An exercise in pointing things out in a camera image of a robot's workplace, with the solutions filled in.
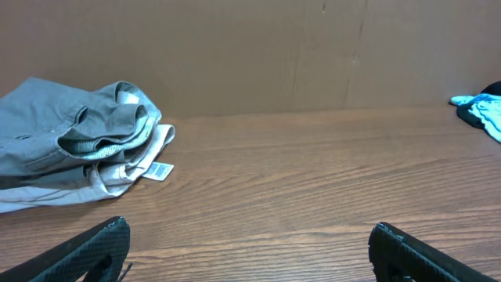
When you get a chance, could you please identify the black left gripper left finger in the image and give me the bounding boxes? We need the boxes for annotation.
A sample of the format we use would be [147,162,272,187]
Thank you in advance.
[1,216,131,282]

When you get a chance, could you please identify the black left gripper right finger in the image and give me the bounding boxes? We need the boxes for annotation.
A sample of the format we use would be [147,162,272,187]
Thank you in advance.
[368,222,496,282]

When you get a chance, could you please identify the light blue t-shirt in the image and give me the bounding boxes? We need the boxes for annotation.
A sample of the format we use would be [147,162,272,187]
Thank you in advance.
[449,93,500,143]

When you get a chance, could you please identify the beige folded garment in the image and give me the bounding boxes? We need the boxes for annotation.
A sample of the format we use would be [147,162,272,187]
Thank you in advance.
[1,125,175,213]

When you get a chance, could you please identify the grey folded shorts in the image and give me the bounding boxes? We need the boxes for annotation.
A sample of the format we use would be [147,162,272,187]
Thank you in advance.
[1,78,161,189]

